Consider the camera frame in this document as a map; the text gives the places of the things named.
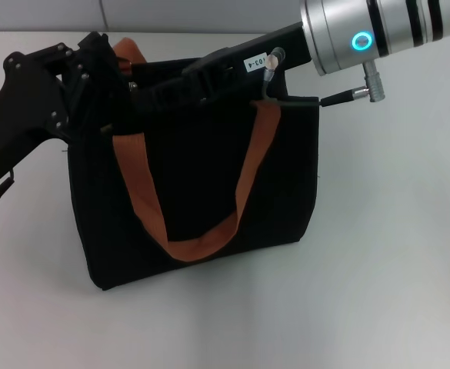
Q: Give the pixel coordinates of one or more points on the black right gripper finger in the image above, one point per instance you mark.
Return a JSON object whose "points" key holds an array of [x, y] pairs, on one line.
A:
{"points": [[170, 94]]}

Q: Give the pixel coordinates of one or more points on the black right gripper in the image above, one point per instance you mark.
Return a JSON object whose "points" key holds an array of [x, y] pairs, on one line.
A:
{"points": [[286, 46]]}

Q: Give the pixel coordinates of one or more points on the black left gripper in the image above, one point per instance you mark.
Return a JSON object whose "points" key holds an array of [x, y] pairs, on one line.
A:
{"points": [[20, 100]]}

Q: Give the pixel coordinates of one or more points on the silver zipper pull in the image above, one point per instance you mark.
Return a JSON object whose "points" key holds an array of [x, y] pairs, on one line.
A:
{"points": [[133, 87]]}

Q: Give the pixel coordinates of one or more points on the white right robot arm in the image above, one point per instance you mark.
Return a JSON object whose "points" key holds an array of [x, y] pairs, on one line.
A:
{"points": [[336, 30]]}

